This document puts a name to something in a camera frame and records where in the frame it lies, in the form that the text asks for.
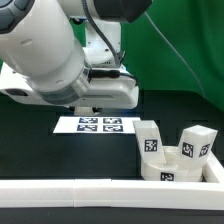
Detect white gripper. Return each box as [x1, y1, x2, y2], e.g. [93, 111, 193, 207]
[0, 64, 139, 109]

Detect white round stool seat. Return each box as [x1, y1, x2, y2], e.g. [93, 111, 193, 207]
[141, 146, 202, 182]

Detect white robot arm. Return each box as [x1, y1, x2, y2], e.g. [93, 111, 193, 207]
[0, 0, 153, 109]

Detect white marker sheet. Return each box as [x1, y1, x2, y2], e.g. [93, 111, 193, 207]
[54, 116, 140, 134]

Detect white L-shaped fence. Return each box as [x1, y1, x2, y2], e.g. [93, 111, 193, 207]
[0, 156, 224, 210]

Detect black cables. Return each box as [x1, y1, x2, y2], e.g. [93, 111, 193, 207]
[79, 0, 138, 84]

